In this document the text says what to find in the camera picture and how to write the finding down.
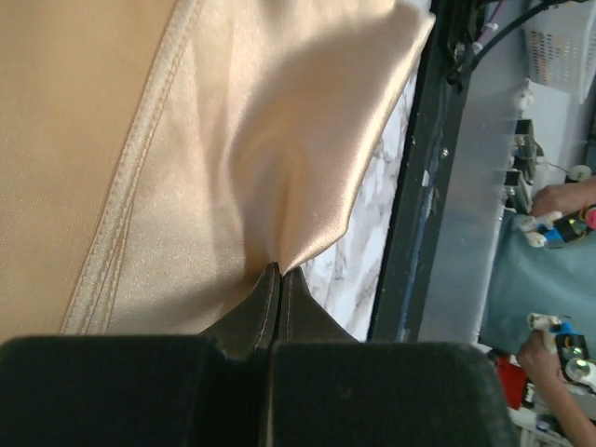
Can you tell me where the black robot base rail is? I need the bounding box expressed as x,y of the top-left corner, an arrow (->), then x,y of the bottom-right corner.
368,1 -> 526,344

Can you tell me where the person's forearm in background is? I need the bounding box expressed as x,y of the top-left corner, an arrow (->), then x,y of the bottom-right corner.
517,331 -> 595,446

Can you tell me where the person's second forearm in background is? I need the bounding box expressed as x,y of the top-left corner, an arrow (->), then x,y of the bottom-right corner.
531,176 -> 596,217

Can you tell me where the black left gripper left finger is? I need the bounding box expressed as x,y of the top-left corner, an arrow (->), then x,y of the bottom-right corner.
200,263 -> 279,361

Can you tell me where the peach cloth napkin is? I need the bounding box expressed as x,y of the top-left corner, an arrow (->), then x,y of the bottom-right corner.
1,1 -> 435,339

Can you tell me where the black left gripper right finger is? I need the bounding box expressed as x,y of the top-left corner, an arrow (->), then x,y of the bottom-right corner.
277,267 -> 356,342

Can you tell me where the white handheld device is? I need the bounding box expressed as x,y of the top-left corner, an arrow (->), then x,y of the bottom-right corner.
527,313 -> 595,395

